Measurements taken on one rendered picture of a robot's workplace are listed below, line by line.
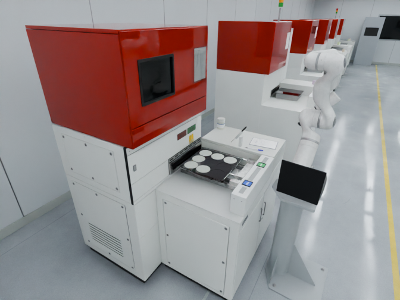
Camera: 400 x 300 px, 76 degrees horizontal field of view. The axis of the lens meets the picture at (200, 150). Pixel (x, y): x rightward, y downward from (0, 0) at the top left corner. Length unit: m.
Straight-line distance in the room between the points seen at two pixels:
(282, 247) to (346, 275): 0.67
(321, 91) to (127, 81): 1.15
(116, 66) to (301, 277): 2.03
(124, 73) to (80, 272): 1.74
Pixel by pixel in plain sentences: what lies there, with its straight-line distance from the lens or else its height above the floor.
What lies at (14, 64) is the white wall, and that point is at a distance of 2.73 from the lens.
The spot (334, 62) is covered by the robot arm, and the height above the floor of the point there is 1.65.
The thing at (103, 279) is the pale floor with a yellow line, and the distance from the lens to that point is 2.41.
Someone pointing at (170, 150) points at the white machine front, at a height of 1.03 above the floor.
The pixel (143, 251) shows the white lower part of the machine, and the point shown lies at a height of 0.38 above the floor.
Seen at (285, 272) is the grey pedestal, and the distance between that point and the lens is 2.41.
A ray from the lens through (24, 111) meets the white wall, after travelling 2.80.
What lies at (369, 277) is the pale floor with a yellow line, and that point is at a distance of 2.70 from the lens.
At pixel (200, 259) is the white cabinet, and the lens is 1.95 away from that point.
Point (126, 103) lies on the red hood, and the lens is 1.34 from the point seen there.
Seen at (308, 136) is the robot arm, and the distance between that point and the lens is 1.82.
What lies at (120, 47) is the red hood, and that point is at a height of 1.74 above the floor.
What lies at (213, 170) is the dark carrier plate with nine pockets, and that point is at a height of 0.90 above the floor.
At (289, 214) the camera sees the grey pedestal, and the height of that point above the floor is 0.65.
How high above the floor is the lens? 1.87
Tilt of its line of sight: 28 degrees down
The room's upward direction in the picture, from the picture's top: 1 degrees clockwise
